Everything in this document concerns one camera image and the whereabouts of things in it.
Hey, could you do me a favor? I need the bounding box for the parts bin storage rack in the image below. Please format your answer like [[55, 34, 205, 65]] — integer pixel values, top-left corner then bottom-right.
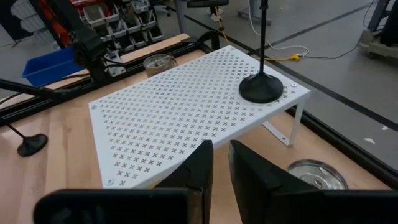
[[70, 0, 165, 54]]

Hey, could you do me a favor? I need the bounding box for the blue plastic bin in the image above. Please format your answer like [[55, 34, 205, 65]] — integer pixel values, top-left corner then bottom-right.
[[21, 46, 85, 87]]

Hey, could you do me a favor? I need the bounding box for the white floor cable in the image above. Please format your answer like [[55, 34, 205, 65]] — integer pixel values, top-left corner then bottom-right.
[[248, 0, 311, 58]]

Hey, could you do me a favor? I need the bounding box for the white perforated metal shelf riser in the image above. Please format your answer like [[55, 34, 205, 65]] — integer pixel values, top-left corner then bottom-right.
[[88, 45, 312, 190]]

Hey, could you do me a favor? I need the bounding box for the dark floor cable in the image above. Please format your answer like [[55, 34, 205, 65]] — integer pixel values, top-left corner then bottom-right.
[[303, 0, 376, 60]]

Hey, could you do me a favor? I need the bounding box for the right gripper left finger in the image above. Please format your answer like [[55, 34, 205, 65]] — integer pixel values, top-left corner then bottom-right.
[[34, 139, 214, 224]]

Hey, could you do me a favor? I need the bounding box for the black candlestick holder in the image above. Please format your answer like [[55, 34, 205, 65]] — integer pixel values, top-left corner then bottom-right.
[[238, 0, 284, 104], [6, 123, 49, 157]]

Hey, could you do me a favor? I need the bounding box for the yellow floor extension cord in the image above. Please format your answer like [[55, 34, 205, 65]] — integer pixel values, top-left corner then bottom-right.
[[213, 6, 302, 62]]

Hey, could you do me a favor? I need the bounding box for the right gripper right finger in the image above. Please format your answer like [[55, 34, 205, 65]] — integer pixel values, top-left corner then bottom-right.
[[229, 139, 398, 224]]

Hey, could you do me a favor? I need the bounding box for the grey rolling stand base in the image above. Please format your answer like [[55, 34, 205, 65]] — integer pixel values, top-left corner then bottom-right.
[[357, 0, 398, 60]]

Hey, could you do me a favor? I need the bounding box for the silver glass candle jar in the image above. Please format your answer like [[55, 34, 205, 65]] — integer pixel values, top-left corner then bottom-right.
[[142, 54, 180, 78], [286, 159, 349, 190]]

